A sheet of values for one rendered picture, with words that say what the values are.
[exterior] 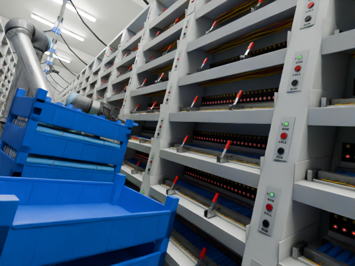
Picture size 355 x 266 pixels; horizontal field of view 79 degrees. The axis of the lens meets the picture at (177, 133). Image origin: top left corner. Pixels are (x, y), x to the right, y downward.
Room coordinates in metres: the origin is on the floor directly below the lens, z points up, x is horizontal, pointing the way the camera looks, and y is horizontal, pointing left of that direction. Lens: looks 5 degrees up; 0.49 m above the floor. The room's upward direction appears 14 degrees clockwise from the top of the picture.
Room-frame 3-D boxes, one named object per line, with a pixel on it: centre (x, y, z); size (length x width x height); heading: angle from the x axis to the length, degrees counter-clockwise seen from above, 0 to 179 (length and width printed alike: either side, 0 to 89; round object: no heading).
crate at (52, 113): (0.69, 0.33, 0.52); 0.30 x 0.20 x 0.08; 140
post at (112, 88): (2.39, 0.78, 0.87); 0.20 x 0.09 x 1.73; 123
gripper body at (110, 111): (1.28, 0.43, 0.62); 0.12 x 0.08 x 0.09; 123
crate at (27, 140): (0.69, 0.33, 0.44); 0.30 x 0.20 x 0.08; 140
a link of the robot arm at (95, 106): (1.24, 0.50, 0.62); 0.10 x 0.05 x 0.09; 33
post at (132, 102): (1.81, 0.40, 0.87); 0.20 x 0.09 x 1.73; 123
